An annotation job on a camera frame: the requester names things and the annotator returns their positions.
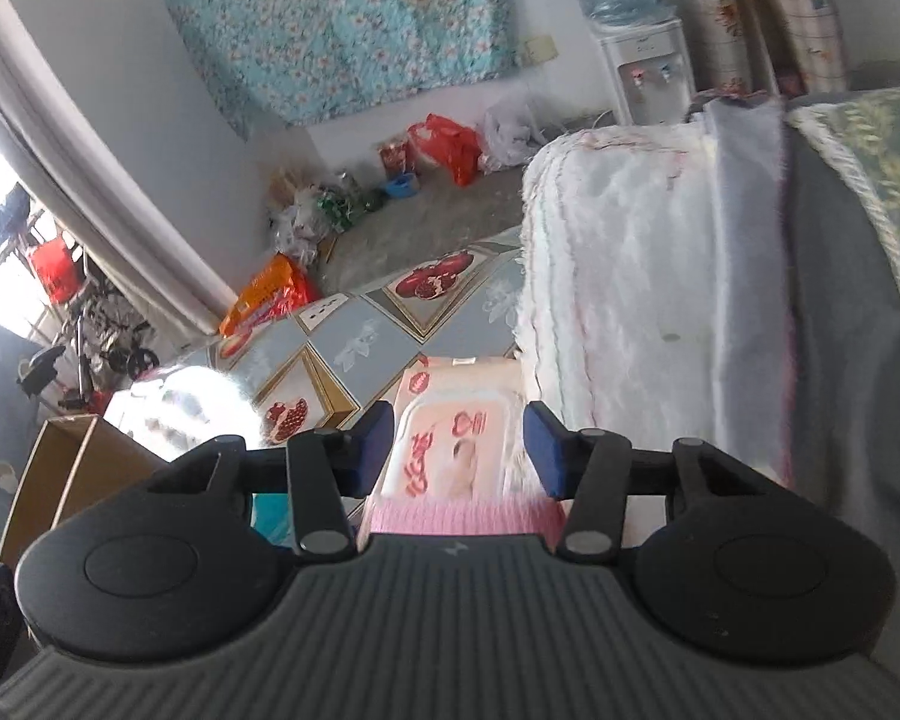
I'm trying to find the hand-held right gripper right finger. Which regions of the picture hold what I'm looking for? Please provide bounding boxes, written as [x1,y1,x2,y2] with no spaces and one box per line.
[523,401,756,563]

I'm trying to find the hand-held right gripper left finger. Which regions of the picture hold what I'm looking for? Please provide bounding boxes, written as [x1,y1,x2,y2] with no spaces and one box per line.
[147,401,397,563]

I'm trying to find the pink wet wipes pack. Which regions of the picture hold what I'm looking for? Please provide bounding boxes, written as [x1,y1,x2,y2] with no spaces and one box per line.
[379,356,530,503]

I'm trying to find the pink knitted sponge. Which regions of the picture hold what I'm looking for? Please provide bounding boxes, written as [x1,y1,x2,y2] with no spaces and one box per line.
[356,495,571,550]

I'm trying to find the brown cardboard box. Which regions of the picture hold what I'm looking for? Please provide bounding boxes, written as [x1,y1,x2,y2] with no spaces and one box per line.
[0,412,167,572]

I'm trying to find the pomegranate print table cover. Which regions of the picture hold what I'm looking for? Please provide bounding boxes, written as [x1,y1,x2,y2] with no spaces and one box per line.
[105,225,530,467]

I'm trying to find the orange snack bag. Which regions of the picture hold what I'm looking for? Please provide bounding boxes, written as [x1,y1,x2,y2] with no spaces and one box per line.
[217,253,323,338]

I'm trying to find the white fluffy blanket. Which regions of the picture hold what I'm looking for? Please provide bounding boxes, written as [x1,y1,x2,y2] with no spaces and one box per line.
[514,120,796,482]

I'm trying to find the crumpled clear plastic bags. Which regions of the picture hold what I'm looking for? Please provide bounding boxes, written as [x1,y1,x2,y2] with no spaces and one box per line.
[268,178,332,265]

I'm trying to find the green foil wrappers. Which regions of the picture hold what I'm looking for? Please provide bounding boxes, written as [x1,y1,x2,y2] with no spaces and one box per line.
[315,187,388,230]

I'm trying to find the black bicycle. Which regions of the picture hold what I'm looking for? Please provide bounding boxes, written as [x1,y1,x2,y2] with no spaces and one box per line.
[15,262,160,407]

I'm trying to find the red white carton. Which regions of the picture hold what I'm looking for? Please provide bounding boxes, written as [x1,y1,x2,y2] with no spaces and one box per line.
[379,139,415,175]

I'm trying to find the lilac cloth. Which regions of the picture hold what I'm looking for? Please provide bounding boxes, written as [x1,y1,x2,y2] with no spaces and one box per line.
[701,94,800,481]

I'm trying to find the grey blanket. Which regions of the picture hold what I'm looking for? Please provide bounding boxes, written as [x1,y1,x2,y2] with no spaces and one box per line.
[780,90,900,586]

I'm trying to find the red plastic bag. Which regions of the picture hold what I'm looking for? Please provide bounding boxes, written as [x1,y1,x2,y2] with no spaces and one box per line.
[409,114,485,187]

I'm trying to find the small white plastic bag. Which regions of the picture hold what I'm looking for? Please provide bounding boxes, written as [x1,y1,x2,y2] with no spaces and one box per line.
[480,94,550,170]

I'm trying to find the red crate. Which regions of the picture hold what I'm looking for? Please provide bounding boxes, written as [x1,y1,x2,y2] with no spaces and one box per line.
[28,236,85,305]

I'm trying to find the white water dispenser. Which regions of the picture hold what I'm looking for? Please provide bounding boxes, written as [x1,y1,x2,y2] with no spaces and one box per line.
[589,15,695,128]

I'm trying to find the hanging blue cloth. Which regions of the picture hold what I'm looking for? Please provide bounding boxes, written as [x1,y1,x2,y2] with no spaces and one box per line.
[0,184,32,245]

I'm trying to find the green patterned quilt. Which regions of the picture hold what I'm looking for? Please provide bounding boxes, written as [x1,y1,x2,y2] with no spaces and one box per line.
[787,86,900,362]

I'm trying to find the floral rolled mat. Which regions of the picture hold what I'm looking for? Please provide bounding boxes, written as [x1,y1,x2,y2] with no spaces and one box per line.
[679,0,779,100]

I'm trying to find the checked rolled mat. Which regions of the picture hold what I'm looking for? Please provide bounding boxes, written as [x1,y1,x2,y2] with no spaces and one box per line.
[742,0,850,95]

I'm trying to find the teal floral wall blanket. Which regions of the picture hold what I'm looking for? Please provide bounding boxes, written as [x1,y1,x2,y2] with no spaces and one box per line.
[141,0,522,140]

